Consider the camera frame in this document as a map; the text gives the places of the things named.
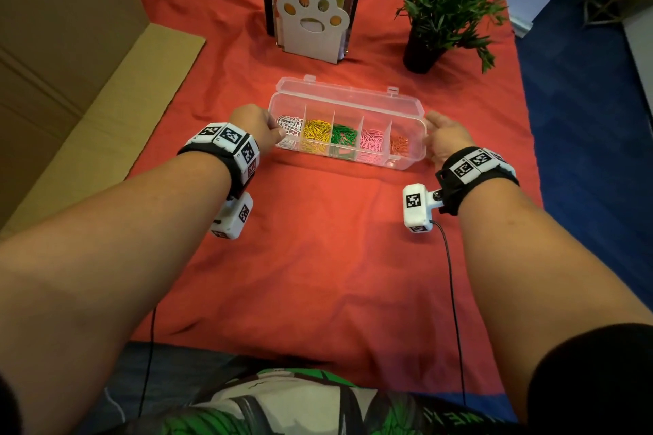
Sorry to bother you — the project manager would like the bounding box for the person's right hand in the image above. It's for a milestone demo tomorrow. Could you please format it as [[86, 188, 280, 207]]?
[[423, 111, 477, 173]]

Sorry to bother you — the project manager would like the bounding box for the person's left hand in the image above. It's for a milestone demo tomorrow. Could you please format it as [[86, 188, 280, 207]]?
[[228, 104, 287, 158]]

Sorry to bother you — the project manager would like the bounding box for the pile of white paper clips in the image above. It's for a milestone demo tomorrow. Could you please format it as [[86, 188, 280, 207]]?
[[276, 115, 305, 151]]

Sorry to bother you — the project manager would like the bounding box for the pile of yellow paper clips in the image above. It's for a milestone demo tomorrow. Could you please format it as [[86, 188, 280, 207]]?
[[301, 118, 333, 155]]

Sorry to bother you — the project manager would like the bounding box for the pile of pink paper clips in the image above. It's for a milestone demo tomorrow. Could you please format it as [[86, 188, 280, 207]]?
[[358, 128, 386, 165]]

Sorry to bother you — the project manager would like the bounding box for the pile of green paper clips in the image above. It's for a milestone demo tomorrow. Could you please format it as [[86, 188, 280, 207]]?
[[330, 123, 360, 161]]

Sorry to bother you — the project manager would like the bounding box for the clear plastic compartment box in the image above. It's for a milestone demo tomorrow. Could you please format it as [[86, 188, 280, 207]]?
[[267, 74, 428, 171]]

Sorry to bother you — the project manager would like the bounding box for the person's left forearm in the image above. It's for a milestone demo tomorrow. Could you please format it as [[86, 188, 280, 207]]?
[[0, 152, 233, 435]]

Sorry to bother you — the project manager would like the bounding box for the person's right forearm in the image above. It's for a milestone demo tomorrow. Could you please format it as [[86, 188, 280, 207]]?
[[458, 178, 653, 424]]

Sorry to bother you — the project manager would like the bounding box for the large brown cardboard box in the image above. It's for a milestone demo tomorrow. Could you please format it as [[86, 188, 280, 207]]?
[[0, 0, 207, 240]]

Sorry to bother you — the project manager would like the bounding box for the black white marker wristband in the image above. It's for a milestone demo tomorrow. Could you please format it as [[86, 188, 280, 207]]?
[[177, 122, 262, 201], [435, 146, 521, 217]]

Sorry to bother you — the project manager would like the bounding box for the white paw-shaped bookend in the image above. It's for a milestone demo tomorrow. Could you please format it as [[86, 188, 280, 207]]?
[[275, 0, 352, 65]]

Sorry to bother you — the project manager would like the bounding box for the red tablecloth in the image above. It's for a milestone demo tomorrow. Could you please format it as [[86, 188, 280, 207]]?
[[124, 0, 543, 397]]

